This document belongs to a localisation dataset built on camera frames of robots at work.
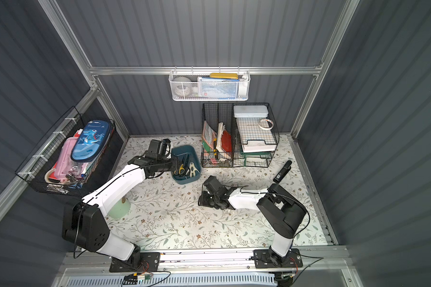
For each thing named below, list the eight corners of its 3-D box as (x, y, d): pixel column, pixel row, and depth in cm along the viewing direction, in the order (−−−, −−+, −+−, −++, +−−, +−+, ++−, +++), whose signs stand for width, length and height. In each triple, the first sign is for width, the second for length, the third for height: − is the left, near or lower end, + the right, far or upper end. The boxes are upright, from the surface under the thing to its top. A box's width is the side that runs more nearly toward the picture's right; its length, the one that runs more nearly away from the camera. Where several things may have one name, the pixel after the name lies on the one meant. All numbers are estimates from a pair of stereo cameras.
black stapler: (272, 181, 100) (275, 176, 96) (286, 165, 108) (288, 159, 103) (278, 185, 99) (280, 180, 95) (291, 168, 106) (294, 162, 102)
